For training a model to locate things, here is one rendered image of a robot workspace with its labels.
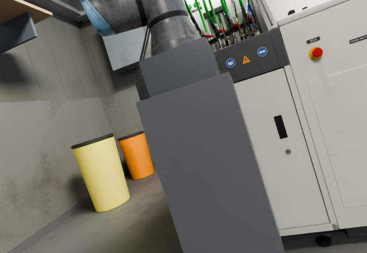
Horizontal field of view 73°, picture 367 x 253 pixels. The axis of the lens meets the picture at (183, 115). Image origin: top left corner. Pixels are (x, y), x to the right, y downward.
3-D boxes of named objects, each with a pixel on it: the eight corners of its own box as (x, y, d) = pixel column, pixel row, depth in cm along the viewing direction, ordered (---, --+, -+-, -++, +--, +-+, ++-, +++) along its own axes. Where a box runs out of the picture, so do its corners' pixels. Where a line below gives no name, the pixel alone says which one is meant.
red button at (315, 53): (312, 61, 95) (308, 48, 95) (310, 62, 99) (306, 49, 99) (327, 56, 94) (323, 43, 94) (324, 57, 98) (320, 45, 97)
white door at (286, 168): (188, 241, 125) (147, 111, 123) (190, 239, 127) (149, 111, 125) (330, 224, 104) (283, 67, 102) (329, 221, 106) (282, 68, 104)
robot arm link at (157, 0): (191, 5, 64) (176, -46, 64) (141, 18, 63) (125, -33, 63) (185, 22, 76) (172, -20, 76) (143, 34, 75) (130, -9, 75)
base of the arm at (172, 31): (200, 39, 61) (188, 0, 61) (144, 59, 65) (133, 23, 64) (207, 49, 76) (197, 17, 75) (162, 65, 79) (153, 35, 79)
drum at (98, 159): (106, 199, 291) (87, 140, 289) (140, 190, 281) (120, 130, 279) (83, 217, 248) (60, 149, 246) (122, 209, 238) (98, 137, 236)
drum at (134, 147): (136, 174, 378) (124, 135, 376) (160, 168, 368) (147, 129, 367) (125, 183, 340) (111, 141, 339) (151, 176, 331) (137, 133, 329)
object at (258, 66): (150, 110, 123) (140, 78, 122) (154, 109, 127) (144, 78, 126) (279, 68, 103) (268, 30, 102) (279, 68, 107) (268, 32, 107)
